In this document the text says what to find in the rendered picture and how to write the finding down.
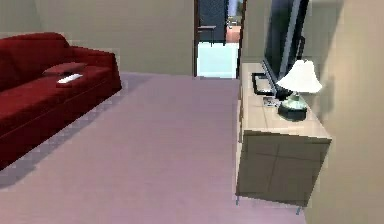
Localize small grey flat object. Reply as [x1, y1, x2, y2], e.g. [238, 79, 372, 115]
[262, 96, 281, 108]

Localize beige wooden sideboard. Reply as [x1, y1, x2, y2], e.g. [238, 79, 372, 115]
[235, 62, 333, 216]

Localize dark small table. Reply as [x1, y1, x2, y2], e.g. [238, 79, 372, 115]
[197, 25, 218, 47]

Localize white shade table lamp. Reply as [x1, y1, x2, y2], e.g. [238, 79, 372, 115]
[276, 59, 324, 122]

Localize black television set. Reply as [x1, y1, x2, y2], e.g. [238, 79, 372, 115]
[251, 0, 311, 101]

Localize white remote control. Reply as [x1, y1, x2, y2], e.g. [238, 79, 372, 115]
[56, 73, 84, 85]

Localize red cushion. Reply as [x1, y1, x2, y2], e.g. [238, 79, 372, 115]
[42, 61, 88, 77]

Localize red sofa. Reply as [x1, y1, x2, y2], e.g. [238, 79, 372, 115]
[0, 31, 123, 172]

